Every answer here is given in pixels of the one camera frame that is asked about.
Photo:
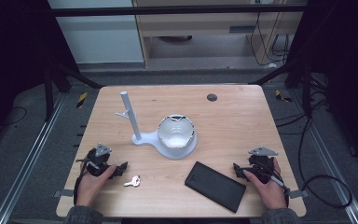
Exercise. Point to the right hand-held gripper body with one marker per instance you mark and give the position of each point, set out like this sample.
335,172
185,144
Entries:
261,166

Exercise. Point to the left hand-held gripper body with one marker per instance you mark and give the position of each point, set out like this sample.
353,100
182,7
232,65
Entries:
97,160

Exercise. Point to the silver key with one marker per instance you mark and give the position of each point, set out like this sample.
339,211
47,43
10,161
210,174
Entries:
132,181

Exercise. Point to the black wallet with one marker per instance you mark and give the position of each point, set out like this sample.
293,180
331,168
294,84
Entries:
215,186

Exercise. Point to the white key stand with bowl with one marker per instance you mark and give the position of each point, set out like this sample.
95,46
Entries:
167,152

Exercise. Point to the person's left hand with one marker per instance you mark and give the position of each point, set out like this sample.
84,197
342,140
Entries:
90,186

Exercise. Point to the person's right hand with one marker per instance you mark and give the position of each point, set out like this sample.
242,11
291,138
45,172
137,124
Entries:
270,193

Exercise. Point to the grey tape piece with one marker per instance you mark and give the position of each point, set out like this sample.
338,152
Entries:
298,193
63,193

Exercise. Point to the yellow black striped marker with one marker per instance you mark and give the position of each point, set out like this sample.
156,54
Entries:
281,95
81,99

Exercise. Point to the grey table grommet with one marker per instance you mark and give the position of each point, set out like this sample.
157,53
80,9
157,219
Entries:
212,97

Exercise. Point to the white cabinet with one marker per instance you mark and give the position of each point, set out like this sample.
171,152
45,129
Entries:
99,37

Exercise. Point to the light wooden desk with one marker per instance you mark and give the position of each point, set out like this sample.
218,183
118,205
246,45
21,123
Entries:
199,25

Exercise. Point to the metal floor rail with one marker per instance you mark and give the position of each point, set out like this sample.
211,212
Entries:
329,155
28,155

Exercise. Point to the black frame stand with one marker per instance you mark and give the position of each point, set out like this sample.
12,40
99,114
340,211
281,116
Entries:
48,93
306,90

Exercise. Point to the black horizontal frame bar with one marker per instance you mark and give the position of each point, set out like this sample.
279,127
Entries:
174,11

